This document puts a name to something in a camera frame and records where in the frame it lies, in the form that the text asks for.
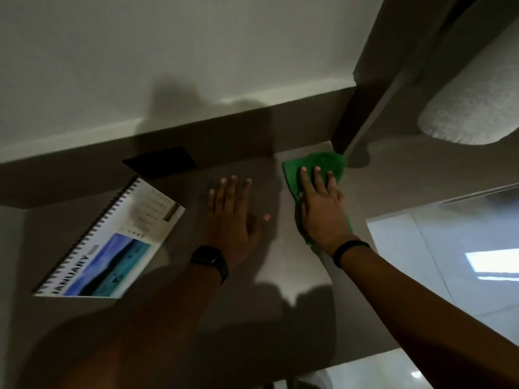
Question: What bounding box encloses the person's left hand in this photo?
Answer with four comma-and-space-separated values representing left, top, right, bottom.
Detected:
204, 176, 271, 269

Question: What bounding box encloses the person's right hand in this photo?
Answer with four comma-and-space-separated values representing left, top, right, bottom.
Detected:
299, 166, 361, 256

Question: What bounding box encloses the green cleaning cloth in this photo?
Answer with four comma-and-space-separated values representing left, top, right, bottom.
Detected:
282, 152, 353, 244

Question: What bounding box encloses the person's left forearm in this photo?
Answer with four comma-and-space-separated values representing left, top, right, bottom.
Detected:
49, 255, 226, 389

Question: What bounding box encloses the person's right forearm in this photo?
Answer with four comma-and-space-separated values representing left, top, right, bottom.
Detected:
340, 244, 519, 389

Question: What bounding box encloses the black smartwatch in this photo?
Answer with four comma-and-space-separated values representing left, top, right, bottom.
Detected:
190, 245, 229, 285

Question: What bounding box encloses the black wristband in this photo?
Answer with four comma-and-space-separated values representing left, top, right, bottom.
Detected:
332, 240, 371, 269

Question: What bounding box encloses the spiral-bound desk calendar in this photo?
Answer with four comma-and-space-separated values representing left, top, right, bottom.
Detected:
33, 176, 186, 299

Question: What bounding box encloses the white textured cushion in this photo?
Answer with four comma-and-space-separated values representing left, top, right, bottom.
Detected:
418, 20, 519, 146

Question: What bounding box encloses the black wall socket plate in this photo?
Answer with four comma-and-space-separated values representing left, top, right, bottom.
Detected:
122, 146, 198, 179

